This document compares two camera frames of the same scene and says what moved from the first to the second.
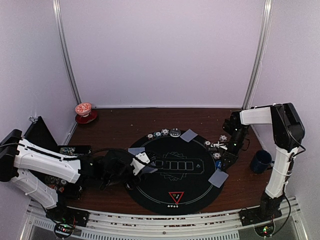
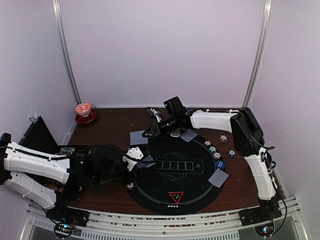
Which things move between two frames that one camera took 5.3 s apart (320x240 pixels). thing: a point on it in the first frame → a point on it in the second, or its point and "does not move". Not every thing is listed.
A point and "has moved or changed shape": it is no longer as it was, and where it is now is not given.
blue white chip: x=216 y=155 does not move
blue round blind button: x=218 y=164 does not move
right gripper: x=228 y=156 → x=156 y=129
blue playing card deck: x=148 y=169 has moved or changed shape
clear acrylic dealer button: x=175 y=132 does not move
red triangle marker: x=176 y=196 does not move
